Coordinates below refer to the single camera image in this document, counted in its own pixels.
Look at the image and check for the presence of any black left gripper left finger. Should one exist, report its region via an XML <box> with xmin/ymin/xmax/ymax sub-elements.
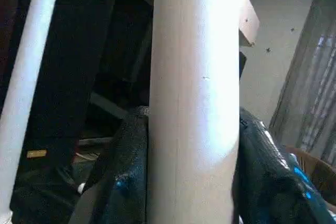
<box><xmin>68</xmin><ymin>105</ymin><xmax>151</xmax><ymax>224</ymax></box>

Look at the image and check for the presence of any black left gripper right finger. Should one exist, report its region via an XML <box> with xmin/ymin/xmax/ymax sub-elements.
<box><xmin>233</xmin><ymin>107</ymin><xmax>336</xmax><ymax>224</ymax></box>

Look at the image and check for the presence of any white plastic table leg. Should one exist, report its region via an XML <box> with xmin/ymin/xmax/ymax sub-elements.
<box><xmin>0</xmin><ymin>0</ymin><xmax>60</xmax><ymax>224</ymax></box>
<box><xmin>146</xmin><ymin>0</ymin><xmax>243</xmax><ymax>224</ymax></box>

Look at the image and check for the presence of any small yellow tag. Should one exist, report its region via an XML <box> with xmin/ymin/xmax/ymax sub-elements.
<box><xmin>26</xmin><ymin>150</ymin><xmax>48</xmax><ymax>159</ymax></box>

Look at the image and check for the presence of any grey window curtain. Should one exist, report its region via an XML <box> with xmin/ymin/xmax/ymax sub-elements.
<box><xmin>269</xmin><ymin>0</ymin><xmax>336</xmax><ymax>168</ymax></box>

